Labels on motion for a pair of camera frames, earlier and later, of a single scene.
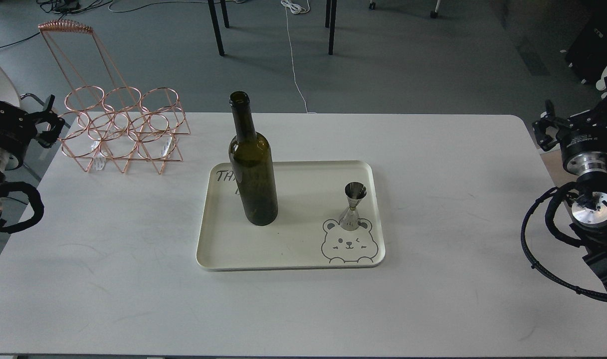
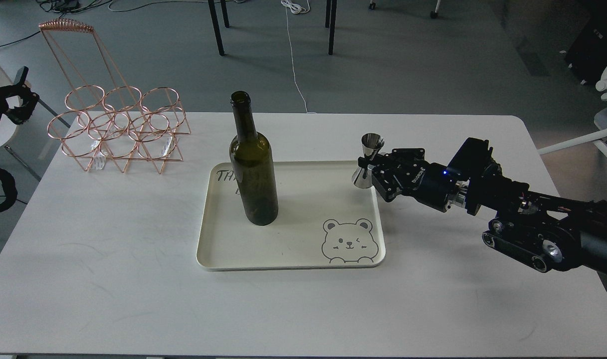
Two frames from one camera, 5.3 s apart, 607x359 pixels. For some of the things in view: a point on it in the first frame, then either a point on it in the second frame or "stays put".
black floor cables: (65, 7) stays put
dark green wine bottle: (251, 158) stays put
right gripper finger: (547, 119) → (364, 162)
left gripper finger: (49, 137) → (22, 113)
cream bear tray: (307, 233) stays put
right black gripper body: (593, 130) → (405, 172)
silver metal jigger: (354, 192) → (371, 143)
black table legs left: (214, 23) stays put
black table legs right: (331, 11) stays put
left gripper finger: (47, 105) → (18, 89)
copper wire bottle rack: (107, 122) stays put
